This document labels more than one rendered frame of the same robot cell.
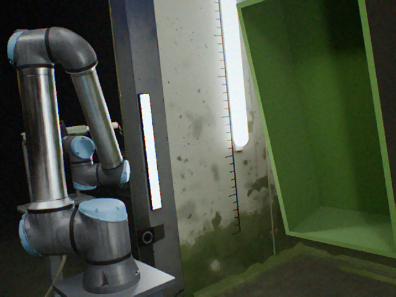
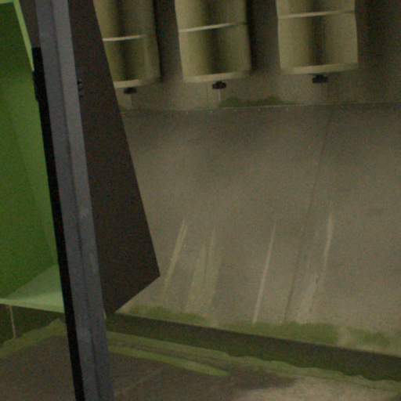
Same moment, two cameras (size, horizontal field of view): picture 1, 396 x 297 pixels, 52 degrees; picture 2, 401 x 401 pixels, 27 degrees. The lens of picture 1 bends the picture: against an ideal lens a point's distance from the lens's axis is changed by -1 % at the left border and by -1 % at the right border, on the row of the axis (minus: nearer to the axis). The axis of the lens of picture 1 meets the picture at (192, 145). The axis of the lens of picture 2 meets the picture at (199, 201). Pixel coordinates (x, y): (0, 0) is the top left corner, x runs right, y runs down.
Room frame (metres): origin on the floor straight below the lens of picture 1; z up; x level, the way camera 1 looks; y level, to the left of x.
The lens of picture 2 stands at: (-1.30, -0.50, 1.39)
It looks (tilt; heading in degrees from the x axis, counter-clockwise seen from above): 10 degrees down; 346
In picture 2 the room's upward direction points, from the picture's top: 5 degrees counter-clockwise
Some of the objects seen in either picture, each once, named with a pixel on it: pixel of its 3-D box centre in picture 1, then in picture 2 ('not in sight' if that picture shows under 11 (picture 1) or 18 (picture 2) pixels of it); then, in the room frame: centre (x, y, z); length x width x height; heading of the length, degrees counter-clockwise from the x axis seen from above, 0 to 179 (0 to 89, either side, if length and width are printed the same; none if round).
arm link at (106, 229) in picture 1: (102, 227); not in sight; (1.32, 0.32, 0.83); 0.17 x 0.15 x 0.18; 86
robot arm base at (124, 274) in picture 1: (110, 266); not in sight; (1.32, 0.31, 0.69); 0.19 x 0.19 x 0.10
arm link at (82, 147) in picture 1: (78, 147); not in sight; (1.68, 0.46, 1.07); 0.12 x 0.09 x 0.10; 38
